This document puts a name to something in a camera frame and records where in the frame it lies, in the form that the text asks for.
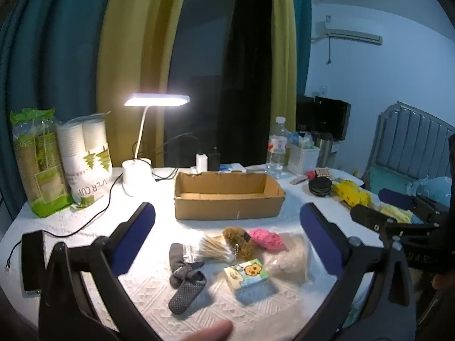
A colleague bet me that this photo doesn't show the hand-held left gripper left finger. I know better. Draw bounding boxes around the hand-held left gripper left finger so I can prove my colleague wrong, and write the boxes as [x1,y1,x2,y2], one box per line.
[38,202,160,341]

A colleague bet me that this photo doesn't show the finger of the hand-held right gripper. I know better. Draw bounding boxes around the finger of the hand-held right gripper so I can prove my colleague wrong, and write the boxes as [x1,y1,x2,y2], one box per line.
[378,188,448,221]
[350,204,439,246]

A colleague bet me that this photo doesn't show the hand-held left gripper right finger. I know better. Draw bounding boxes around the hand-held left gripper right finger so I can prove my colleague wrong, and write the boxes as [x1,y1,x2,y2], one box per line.
[291,202,416,341]

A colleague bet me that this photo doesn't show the clear bag of cotton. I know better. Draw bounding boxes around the clear bag of cotton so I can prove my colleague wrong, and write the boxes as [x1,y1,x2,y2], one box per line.
[265,232,313,285]

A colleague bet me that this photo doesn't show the pink plush toy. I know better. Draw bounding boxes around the pink plush toy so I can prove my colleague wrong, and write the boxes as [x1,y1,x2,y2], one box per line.
[248,229,286,251]

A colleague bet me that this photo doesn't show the bag of cotton swabs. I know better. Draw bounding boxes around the bag of cotton swabs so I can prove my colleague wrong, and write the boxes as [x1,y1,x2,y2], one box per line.
[177,230,235,261]

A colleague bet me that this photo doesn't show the knotted grey socks pair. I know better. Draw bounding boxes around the knotted grey socks pair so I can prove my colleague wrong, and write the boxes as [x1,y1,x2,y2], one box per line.
[168,242,207,315]

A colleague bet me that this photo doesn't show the brown plush keychain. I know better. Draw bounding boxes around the brown plush keychain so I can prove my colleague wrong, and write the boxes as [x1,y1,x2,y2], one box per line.
[222,226,256,265]

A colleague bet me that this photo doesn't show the green cartoon small box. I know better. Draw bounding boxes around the green cartoon small box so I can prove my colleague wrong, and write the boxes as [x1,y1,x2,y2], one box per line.
[223,259,279,295]

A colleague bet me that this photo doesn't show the cardboard box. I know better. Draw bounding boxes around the cardboard box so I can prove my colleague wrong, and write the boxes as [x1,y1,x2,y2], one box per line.
[174,171,286,221]

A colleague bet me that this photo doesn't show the person's left hand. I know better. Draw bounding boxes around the person's left hand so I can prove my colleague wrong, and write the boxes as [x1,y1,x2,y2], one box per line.
[183,321,234,341]

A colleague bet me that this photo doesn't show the pale yellow packet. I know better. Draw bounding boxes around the pale yellow packet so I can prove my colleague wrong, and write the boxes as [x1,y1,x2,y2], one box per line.
[373,202,415,224]

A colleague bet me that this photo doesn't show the teal pillow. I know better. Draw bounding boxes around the teal pillow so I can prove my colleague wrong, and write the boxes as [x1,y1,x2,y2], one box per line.
[366,167,455,207]

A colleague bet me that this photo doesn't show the yellow plastic packet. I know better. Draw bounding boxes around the yellow plastic packet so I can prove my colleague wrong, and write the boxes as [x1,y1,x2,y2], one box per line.
[332,180,372,207]

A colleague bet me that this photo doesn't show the black round case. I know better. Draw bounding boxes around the black round case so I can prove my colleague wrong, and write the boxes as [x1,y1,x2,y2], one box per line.
[308,178,333,197]

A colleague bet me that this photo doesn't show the white desk lamp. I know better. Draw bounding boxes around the white desk lamp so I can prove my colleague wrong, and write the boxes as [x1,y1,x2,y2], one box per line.
[122,93,191,197]

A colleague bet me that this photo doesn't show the grey bed headboard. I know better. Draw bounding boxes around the grey bed headboard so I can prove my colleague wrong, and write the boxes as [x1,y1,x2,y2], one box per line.
[363,100,455,192]

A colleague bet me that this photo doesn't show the white plastic basket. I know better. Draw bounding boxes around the white plastic basket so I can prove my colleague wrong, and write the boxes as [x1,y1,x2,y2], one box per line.
[286,142,320,175]

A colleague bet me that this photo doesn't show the white paper cup package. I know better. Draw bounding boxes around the white paper cup package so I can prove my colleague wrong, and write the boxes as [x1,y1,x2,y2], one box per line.
[57,113,113,208]

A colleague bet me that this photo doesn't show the steel thermos flask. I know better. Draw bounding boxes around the steel thermos flask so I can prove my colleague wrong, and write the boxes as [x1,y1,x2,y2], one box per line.
[316,132,334,168]

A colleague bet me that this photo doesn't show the clear water bottle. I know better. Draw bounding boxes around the clear water bottle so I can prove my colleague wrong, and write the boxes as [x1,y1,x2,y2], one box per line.
[266,117,289,178]

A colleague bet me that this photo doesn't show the blue packets in basket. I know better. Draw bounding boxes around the blue packets in basket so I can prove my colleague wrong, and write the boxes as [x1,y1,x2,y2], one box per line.
[288,131,315,150]

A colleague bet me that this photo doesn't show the black electronic device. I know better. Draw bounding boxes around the black electronic device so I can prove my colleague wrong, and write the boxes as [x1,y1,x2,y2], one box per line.
[296,95,352,141]

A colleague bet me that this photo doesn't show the black power bank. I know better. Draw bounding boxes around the black power bank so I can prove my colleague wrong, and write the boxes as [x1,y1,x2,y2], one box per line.
[20,230,48,295]

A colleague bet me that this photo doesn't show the green paper cup package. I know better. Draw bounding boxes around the green paper cup package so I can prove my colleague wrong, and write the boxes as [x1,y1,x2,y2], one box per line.
[10,107,75,218]

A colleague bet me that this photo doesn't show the white air conditioner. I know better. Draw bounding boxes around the white air conditioner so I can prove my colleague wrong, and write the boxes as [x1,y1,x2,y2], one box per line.
[315,19,383,45]

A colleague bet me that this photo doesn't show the wide yellow curtain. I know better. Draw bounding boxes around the wide yellow curtain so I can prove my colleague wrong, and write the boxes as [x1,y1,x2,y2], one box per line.
[96,0,193,169]

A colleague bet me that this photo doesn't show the narrow yellow curtain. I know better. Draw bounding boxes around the narrow yellow curtain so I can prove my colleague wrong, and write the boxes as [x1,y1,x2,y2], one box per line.
[269,0,297,139]

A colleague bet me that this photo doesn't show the dark glass window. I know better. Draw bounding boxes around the dark glass window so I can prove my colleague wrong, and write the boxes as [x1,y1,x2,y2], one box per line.
[164,0,274,169]

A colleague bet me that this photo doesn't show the wide teal curtain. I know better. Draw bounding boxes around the wide teal curtain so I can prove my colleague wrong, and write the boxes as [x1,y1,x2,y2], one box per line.
[0,0,118,221]

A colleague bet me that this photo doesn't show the narrow teal curtain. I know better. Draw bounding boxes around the narrow teal curtain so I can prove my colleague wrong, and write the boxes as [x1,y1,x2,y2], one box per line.
[288,0,313,96]

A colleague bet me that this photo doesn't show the thin black cable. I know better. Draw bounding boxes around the thin black cable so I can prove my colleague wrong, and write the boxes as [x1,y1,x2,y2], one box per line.
[6,172,124,270]

